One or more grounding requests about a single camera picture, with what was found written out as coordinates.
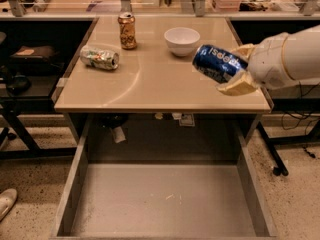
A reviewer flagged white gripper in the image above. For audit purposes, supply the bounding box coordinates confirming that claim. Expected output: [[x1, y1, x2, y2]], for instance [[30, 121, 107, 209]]
[[216, 32, 294, 96]]

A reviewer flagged blue pepsi can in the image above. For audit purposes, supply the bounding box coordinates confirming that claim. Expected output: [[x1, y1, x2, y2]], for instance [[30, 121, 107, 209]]
[[192, 45, 248, 83]]

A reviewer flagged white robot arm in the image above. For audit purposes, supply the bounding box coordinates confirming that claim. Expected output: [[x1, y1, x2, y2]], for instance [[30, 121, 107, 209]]
[[216, 26, 320, 96]]

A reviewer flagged beige counter cabinet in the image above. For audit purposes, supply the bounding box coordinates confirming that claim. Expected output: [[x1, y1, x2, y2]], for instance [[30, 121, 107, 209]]
[[53, 15, 274, 145]]

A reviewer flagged gold upright soda can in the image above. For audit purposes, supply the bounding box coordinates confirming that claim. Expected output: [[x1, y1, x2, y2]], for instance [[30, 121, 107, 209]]
[[118, 12, 137, 50]]

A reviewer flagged green white lying can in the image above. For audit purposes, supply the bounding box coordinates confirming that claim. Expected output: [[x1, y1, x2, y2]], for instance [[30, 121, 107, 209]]
[[80, 46, 119, 70]]

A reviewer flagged open grey drawer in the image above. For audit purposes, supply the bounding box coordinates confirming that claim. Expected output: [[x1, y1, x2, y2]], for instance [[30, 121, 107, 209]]
[[49, 115, 278, 240]]

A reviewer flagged white ceramic bowl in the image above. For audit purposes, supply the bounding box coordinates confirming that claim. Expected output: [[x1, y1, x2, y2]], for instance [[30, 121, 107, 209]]
[[164, 27, 200, 57]]

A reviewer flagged white shoe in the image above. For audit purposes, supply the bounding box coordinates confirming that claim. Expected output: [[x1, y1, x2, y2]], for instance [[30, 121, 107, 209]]
[[0, 189, 17, 221]]

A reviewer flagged black desk frame right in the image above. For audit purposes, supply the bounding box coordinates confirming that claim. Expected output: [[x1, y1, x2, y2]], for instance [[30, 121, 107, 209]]
[[257, 113, 320, 176]]

